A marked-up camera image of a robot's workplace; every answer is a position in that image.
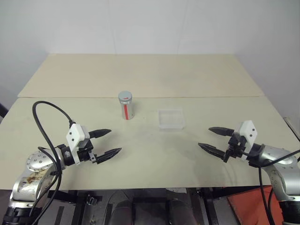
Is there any silver can with red stripe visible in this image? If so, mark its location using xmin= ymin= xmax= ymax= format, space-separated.
xmin=120 ymin=100 xmax=135 ymax=121

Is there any black metal table frame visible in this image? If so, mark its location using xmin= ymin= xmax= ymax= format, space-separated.
xmin=46 ymin=187 xmax=229 ymax=225

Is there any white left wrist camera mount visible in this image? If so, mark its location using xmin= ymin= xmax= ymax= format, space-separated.
xmin=66 ymin=123 xmax=90 ymax=165

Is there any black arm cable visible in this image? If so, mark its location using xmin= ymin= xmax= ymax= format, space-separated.
xmin=28 ymin=100 xmax=77 ymax=225
xmin=240 ymin=144 xmax=300 ymax=225

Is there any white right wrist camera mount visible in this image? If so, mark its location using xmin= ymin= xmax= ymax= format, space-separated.
xmin=234 ymin=120 xmax=259 ymax=162

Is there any black object at edge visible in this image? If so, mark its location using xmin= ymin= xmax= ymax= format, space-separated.
xmin=0 ymin=100 xmax=9 ymax=124

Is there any clear plastic container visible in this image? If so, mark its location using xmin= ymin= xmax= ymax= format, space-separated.
xmin=157 ymin=107 xmax=186 ymax=131

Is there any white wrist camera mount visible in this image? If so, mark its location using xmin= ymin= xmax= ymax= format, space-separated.
xmin=66 ymin=123 xmax=90 ymax=165
xmin=234 ymin=120 xmax=259 ymax=162

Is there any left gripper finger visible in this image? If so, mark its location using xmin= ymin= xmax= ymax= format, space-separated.
xmin=88 ymin=128 xmax=112 ymax=140
xmin=95 ymin=147 xmax=123 ymax=165

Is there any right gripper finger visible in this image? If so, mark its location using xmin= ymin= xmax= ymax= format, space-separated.
xmin=208 ymin=126 xmax=235 ymax=137
xmin=198 ymin=142 xmax=232 ymax=163

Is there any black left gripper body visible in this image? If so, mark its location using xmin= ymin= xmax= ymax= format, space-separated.
xmin=77 ymin=138 xmax=98 ymax=164

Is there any orange red sheet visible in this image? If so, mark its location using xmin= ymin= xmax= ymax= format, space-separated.
xmin=226 ymin=186 xmax=288 ymax=225

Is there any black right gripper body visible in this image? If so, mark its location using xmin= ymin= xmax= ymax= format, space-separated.
xmin=226 ymin=131 xmax=247 ymax=160

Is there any grey round bottle cap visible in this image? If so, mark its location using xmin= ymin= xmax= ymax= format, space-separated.
xmin=118 ymin=90 xmax=133 ymax=104

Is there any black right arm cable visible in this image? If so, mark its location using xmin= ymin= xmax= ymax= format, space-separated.
xmin=240 ymin=144 xmax=300 ymax=225

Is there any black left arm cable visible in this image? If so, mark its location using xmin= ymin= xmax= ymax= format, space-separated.
xmin=28 ymin=100 xmax=77 ymax=225

